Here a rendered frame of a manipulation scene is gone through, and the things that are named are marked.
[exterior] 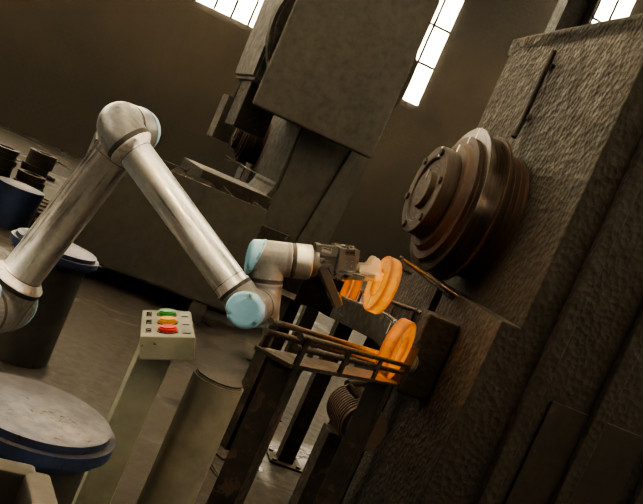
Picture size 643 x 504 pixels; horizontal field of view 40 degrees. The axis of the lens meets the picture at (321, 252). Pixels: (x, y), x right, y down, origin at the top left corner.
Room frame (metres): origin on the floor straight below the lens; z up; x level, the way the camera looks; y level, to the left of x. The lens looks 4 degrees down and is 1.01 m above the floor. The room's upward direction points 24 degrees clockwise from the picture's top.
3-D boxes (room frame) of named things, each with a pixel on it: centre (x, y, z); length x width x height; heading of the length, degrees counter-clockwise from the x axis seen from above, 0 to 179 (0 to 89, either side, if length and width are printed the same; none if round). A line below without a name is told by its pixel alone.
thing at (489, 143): (2.69, -0.32, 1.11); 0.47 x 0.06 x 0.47; 13
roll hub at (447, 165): (2.67, -0.23, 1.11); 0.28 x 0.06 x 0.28; 13
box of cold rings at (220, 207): (5.22, 0.97, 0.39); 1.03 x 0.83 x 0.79; 107
